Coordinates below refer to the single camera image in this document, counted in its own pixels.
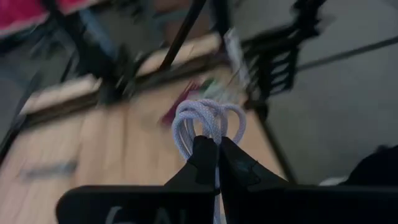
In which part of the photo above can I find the maroon USB-C cable bundle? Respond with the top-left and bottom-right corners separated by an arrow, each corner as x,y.
160,80 -> 200,127

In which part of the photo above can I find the grey braided USB-C cable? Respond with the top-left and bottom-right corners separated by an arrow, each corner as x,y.
17,159 -> 80,183

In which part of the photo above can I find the white USB-C cable bundle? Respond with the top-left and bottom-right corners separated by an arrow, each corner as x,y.
171,98 -> 247,224

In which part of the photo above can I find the black aluminium table frame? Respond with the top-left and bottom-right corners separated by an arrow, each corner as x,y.
0,0 -> 330,184

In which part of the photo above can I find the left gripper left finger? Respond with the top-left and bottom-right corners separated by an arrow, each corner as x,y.
55,135 -> 220,224

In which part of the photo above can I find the green USB-C cable bundle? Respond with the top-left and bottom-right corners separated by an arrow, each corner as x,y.
198,77 -> 218,94

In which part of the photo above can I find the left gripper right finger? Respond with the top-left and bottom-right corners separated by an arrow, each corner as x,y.
219,136 -> 398,224

